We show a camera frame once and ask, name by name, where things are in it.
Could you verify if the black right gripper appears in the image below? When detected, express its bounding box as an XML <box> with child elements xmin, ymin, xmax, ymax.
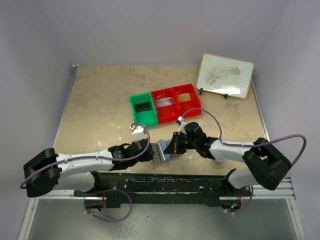
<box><xmin>164</xmin><ymin>132</ymin><xmax>198</xmax><ymax>155</ymax></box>

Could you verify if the grey leather card holder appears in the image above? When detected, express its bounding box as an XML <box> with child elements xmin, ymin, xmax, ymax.
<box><xmin>151</xmin><ymin>139</ymin><xmax>174</xmax><ymax>164</ymax></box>

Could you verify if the red bin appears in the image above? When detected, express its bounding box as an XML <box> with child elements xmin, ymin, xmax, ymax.
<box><xmin>172</xmin><ymin>83</ymin><xmax>201</xmax><ymax>116</ymax></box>
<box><xmin>151</xmin><ymin>87</ymin><xmax>180</xmax><ymax>124</ymax></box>

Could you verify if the green bin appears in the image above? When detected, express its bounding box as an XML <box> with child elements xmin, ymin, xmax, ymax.
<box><xmin>129</xmin><ymin>92</ymin><xmax>159</xmax><ymax>127</ymax></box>

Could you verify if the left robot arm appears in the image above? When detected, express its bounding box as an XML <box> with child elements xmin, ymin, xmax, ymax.
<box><xmin>20</xmin><ymin>139</ymin><xmax>154</xmax><ymax>198</ymax></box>

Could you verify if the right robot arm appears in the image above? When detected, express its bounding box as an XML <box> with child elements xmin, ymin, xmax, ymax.
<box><xmin>163</xmin><ymin>122</ymin><xmax>292</xmax><ymax>196</ymax></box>

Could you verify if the silver card in bin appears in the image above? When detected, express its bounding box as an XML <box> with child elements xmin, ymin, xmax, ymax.
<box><xmin>155</xmin><ymin>97</ymin><xmax>173</xmax><ymax>108</ymax></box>

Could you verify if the black card in bin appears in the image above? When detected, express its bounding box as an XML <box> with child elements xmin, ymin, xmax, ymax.
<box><xmin>134</xmin><ymin>102</ymin><xmax>151</xmax><ymax>113</ymax></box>

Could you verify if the gold card in bin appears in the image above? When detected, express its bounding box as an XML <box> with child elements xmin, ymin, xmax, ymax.
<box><xmin>177</xmin><ymin>92</ymin><xmax>192</xmax><ymax>103</ymax></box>

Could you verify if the black whiteboard stand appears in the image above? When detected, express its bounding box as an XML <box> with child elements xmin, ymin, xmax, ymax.
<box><xmin>199</xmin><ymin>88</ymin><xmax>229</xmax><ymax>99</ymax></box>

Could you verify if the yellow framed whiteboard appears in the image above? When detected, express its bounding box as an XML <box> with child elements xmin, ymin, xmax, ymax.
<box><xmin>195</xmin><ymin>53</ymin><xmax>255</xmax><ymax>99</ymax></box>

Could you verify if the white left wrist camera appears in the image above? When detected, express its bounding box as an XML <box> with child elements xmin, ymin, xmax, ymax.
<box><xmin>130</xmin><ymin>123</ymin><xmax>147</xmax><ymax>142</ymax></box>

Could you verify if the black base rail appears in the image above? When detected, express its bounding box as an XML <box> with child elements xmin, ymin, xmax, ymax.
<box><xmin>74</xmin><ymin>172</ymin><xmax>251</xmax><ymax>208</ymax></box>

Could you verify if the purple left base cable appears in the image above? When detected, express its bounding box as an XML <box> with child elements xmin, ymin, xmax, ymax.
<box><xmin>83</xmin><ymin>187</ymin><xmax>134</xmax><ymax>222</ymax></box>

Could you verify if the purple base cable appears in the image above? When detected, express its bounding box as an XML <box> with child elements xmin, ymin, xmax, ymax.
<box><xmin>223</xmin><ymin>186</ymin><xmax>254</xmax><ymax>216</ymax></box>
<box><xmin>83</xmin><ymin>187</ymin><xmax>134</xmax><ymax>222</ymax></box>

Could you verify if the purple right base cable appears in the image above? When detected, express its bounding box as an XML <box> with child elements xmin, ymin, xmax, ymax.
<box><xmin>223</xmin><ymin>186</ymin><xmax>254</xmax><ymax>216</ymax></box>

